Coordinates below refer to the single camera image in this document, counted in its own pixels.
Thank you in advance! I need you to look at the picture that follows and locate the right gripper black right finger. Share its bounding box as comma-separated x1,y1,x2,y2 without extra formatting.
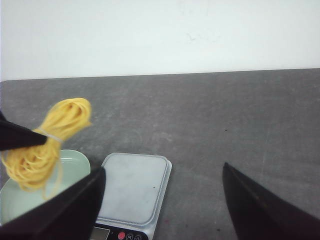
222,163,320,240

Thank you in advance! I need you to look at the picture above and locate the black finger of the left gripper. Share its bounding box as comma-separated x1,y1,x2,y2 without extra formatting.
0,112,48,151

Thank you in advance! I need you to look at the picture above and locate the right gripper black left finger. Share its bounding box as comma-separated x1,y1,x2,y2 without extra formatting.
0,167,106,240

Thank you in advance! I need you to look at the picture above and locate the yellow vermicelli bundle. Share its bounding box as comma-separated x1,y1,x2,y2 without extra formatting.
0,97,92,200

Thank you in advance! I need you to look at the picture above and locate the light green plate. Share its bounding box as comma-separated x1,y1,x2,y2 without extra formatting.
0,149,91,225

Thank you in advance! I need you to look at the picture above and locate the silver digital kitchen scale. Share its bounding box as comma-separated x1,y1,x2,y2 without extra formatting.
90,152,172,240

